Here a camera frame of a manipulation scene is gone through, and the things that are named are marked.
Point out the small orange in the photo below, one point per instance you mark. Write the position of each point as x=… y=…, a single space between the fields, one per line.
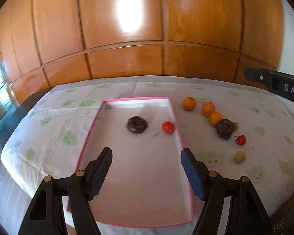
x=214 y=118

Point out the white tablecloth with green clouds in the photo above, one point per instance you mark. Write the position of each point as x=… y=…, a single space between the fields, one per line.
x=50 y=138

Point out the pink-rimmed white tray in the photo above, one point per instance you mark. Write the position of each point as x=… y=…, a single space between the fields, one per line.
x=146 y=186

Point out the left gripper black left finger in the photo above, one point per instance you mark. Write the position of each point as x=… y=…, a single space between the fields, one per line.
x=45 y=214

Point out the small red fruit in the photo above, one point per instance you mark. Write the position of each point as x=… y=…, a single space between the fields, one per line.
x=241 y=140
x=168 y=127

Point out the small tan round fruit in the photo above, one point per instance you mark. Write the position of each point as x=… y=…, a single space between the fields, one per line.
x=239 y=156

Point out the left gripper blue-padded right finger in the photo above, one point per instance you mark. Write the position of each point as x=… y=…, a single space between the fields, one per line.
x=247 y=214

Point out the wooden panel cabinet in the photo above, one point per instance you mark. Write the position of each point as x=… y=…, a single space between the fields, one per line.
x=44 y=43

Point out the dark brown wrinkled fruit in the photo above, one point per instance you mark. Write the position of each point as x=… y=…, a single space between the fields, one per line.
x=225 y=128

